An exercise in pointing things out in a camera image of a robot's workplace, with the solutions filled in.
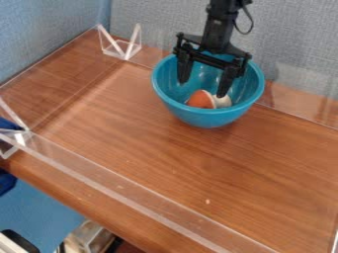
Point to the blue plastic bowl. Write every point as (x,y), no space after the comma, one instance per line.
(245,93)

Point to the clear acrylic corner bracket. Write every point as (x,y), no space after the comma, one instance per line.
(117,47)

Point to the metal object under table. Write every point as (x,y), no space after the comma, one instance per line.
(90,238)

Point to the blue cloth object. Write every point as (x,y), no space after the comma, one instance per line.
(7,178)

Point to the clear acrylic back barrier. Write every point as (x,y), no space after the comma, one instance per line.
(292,101)

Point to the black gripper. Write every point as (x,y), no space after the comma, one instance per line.
(213,50)

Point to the brown white toy mushroom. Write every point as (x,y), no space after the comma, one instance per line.
(202,99)

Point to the clear acrylic front barrier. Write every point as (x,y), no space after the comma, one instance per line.
(66,168)

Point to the clear acrylic barrier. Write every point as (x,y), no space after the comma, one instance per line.
(292,101)
(66,168)

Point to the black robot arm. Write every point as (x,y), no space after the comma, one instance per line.
(221,6)

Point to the clear acrylic left bracket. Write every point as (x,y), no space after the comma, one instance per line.
(15,137)

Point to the black white object bottom-left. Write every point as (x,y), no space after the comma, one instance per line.
(14,243)

